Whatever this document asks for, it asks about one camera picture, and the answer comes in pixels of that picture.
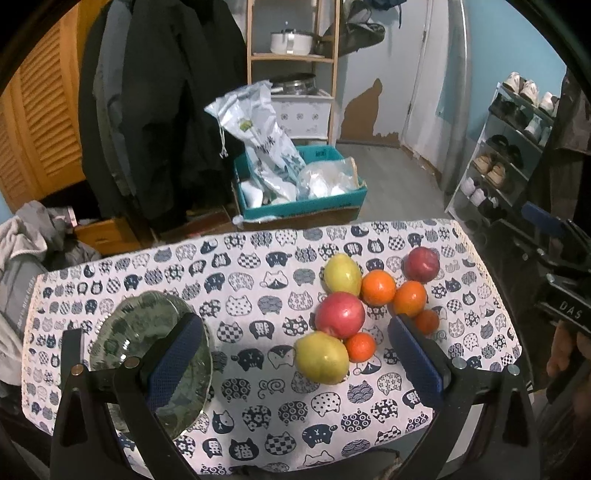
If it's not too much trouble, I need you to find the small mandarin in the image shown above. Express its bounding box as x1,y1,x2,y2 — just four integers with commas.
414,309,440,336
345,332,377,363

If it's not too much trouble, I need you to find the person's right hand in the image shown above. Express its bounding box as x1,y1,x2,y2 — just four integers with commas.
546,321,591,378

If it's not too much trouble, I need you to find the green patterned glass bowl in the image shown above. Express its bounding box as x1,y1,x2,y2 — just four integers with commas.
90,291,212,439

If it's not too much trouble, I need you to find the right large orange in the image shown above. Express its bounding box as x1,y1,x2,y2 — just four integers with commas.
393,280,427,318

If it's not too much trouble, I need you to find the large orange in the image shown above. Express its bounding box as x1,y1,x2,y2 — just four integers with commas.
393,280,427,318
361,270,397,307

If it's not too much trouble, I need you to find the left large orange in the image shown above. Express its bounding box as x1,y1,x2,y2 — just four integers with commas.
361,270,397,307

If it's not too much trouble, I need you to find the big pink-red apple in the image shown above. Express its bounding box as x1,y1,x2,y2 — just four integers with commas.
315,292,366,340

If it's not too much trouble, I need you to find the dark red apple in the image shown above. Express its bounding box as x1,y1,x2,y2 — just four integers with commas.
403,247,440,284

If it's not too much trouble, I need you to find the shoe rack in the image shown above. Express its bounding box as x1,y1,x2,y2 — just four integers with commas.
447,72,559,232

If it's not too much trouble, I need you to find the cat pattern tablecloth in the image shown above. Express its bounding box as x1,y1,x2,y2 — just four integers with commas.
22,218,522,475

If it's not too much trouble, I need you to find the wooden drawer box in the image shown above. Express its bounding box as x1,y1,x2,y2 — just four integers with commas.
74,218,141,256

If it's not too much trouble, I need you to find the pile of grey clothes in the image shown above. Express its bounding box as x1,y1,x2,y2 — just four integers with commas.
1,201,101,386

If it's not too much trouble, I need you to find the clear plastic bag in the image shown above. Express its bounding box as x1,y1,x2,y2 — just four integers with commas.
297,157,366,199

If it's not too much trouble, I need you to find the teal cardboard box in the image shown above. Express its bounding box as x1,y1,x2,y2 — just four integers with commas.
232,144,370,222

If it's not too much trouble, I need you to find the wooden louvered wardrobe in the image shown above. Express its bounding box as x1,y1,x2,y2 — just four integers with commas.
1,1,105,211

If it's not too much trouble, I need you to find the grey hanging jacket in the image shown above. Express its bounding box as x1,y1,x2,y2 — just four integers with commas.
78,1,137,214

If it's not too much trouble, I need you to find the white patterned storage box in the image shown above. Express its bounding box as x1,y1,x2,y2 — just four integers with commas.
271,90,334,140

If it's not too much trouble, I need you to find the white printed plastic bag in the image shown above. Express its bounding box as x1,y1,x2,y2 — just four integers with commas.
204,80,305,202

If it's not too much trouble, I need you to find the dark hanging bag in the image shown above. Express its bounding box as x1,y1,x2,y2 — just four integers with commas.
339,0,406,57

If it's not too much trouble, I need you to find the steel pot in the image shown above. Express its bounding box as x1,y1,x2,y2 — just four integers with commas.
270,72,318,95

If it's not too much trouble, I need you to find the black hanging coat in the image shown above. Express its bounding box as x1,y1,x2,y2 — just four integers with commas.
121,1,246,232

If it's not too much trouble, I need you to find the white cooking pot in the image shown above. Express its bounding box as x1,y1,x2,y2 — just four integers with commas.
270,29,315,56

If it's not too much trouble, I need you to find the wooden shelf rack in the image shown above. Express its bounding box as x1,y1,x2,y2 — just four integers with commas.
245,1,342,144

